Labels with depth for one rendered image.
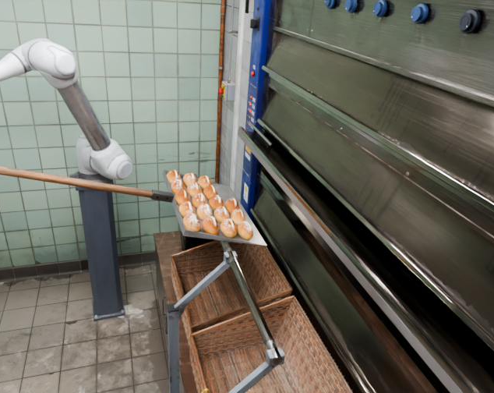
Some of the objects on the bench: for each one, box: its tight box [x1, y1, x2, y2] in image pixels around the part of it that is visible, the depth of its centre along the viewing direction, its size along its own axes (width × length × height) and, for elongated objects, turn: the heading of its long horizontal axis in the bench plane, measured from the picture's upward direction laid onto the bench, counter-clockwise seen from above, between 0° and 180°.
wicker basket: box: [189, 296, 353, 393], centre depth 162 cm, size 49×56×28 cm
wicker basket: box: [171, 240, 293, 349], centre depth 211 cm, size 49×56×28 cm
